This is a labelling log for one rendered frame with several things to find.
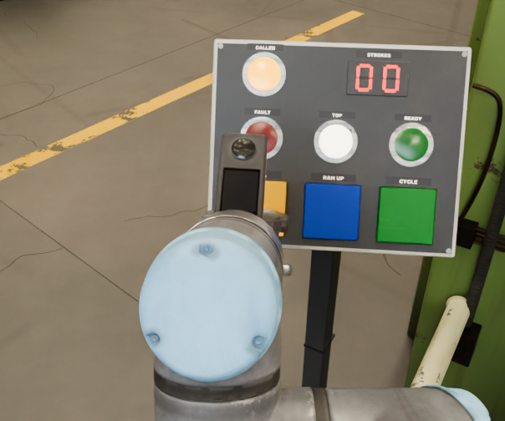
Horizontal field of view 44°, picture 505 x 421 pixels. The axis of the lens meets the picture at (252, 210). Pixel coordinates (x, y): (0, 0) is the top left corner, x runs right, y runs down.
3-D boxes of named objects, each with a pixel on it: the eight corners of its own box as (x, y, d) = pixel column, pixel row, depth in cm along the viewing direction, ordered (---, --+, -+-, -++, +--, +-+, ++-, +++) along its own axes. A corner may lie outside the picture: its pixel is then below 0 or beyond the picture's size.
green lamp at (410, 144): (421, 168, 83) (427, 139, 80) (388, 159, 85) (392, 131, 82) (429, 158, 85) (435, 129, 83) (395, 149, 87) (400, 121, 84)
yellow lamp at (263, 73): (273, 97, 83) (274, 66, 81) (243, 89, 85) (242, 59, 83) (284, 88, 86) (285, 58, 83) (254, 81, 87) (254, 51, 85)
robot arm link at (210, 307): (131, 392, 40) (128, 235, 39) (171, 332, 52) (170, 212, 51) (280, 397, 39) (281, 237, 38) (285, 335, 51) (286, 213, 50)
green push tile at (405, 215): (433, 244, 85) (437, 189, 84) (376, 241, 85) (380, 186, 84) (430, 242, 86) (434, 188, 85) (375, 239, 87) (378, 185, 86)
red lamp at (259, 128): (270, 161, 84) (271, 133, 82) (240, 152, 86) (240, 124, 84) (281, 151, 87) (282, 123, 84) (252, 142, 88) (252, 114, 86)
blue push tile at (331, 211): (358, 241, 85) (361, 185, 84) (302, 237, 85) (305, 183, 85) (357, 238, 87) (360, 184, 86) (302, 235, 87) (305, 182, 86)
